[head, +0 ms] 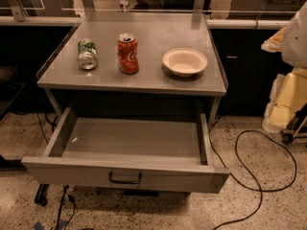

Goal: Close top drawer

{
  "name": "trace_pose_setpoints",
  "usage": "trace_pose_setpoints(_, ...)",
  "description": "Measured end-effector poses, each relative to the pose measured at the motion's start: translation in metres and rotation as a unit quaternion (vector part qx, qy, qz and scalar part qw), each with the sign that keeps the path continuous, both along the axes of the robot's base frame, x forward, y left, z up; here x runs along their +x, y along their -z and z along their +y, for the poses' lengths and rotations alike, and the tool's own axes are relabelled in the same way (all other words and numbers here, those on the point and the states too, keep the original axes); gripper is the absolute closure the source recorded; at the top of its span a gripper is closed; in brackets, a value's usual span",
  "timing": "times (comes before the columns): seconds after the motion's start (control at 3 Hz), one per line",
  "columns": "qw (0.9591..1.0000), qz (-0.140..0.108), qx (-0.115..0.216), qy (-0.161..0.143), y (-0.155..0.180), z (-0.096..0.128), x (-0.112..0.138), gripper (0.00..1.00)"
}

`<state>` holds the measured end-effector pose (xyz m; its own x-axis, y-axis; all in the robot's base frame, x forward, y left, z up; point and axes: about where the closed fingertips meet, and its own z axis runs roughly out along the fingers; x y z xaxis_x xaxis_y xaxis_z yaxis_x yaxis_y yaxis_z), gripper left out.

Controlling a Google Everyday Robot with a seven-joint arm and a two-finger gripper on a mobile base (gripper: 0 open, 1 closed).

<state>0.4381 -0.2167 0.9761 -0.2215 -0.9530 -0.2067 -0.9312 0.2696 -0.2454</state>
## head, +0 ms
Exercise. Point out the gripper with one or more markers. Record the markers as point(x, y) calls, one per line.
point(295, 43)

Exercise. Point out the grey top drawer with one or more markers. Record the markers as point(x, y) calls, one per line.
point(172, 154)

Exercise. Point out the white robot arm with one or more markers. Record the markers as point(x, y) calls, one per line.
point(299, 21)

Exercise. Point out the white paper bowl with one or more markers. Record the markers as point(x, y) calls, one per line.
point(185, 62)

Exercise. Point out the red cola can upright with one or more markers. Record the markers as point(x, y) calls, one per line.
point(127, 53)

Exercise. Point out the grey metal cabinet table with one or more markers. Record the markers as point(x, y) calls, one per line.
point(154, 91)

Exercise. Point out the clear water bottle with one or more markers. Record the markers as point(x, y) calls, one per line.
point(124, 5)

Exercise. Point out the green soda can lying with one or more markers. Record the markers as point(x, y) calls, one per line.
point(87, 54)

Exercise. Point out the black table leg caster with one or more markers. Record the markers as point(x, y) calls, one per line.
point(41, 195)

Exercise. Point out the black top drawer handle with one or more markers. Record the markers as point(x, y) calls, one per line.
point(124, 179)

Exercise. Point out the white horizontal rail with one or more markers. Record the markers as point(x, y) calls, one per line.
point(212, 23)

